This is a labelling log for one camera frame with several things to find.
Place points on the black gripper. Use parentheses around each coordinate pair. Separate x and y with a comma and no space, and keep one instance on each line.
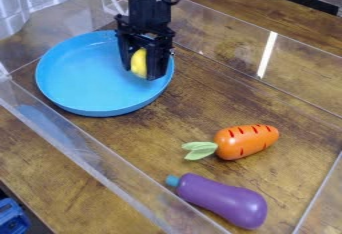
(148,17)

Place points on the yellow toy lemon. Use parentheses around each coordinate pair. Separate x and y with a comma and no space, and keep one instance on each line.
(139,63)

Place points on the blue round tray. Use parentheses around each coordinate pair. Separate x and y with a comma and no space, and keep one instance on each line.
(82,78)

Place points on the orange toy carrot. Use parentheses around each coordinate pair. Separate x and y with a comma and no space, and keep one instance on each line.
(234,142)

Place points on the purple toy eggplant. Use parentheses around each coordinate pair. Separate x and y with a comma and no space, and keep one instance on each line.
(239,205)

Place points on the blue object at corner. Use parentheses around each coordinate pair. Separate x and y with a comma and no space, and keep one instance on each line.
(14,220)

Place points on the clear acrylic enclosure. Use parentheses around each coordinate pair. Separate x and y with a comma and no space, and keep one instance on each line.
(257,62)

